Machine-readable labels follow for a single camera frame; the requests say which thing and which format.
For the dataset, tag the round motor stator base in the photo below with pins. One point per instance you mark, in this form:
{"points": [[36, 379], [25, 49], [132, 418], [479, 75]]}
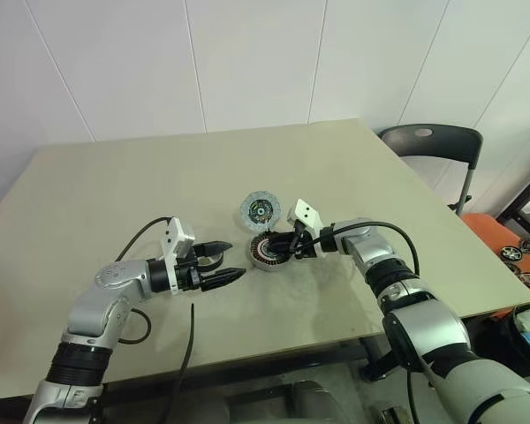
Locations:
{"points": [[260, 212]]}

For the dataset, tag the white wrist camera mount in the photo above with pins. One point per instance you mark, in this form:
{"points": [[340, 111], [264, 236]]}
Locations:
{"points": [[172, 240], [307, 214]]}

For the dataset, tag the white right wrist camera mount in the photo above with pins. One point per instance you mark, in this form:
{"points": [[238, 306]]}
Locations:
{"points": [[307, 214]]}

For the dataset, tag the small metallic floor object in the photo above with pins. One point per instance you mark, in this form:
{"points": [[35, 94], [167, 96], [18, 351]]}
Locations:
{"points": [[393, 417]]}

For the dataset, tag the grey round motor housing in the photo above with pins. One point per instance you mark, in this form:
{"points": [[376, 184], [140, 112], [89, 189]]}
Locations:
{"points": [[258, 266]]}

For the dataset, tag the orange tray with parts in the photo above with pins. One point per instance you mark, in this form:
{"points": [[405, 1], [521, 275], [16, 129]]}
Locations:
{"points": [[486, 229]]}

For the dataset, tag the black waste bin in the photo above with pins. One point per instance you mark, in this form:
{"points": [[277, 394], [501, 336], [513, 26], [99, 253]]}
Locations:
{"points": [[519, 366]]}

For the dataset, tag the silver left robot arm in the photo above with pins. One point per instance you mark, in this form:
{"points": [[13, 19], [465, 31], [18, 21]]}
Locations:
{"points": [[93, 309]]}

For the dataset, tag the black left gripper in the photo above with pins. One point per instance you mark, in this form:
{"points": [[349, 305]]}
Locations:
{"points": [[189, 277]]}

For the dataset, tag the black table frame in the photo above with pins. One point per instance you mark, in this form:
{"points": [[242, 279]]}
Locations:
{"points": [[380, 353]]}

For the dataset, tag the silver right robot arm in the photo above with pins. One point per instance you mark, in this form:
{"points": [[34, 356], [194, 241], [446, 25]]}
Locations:
{"points": [[419, 318]]}

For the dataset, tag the black folding chair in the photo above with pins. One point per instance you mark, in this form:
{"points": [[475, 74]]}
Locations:
{"points": [[450, 143]]}

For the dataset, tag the small wheel with silver spokes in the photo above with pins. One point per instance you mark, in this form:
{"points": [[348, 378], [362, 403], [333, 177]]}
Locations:
{"points": [[510, 254]]}

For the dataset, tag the black metal rack frame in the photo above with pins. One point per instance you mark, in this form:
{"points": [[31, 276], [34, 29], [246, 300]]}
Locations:
{"points": [[527, 199]]}

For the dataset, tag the grey rounded shape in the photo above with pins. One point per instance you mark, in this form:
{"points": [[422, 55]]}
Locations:
{"points": [[318, 402]]}

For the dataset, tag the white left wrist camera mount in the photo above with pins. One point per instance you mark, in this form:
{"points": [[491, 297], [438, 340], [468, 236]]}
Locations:
{"points": [[172, 240]]}

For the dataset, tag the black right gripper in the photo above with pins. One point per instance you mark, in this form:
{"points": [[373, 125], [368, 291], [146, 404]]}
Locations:
{"points": [[307, 252]]}

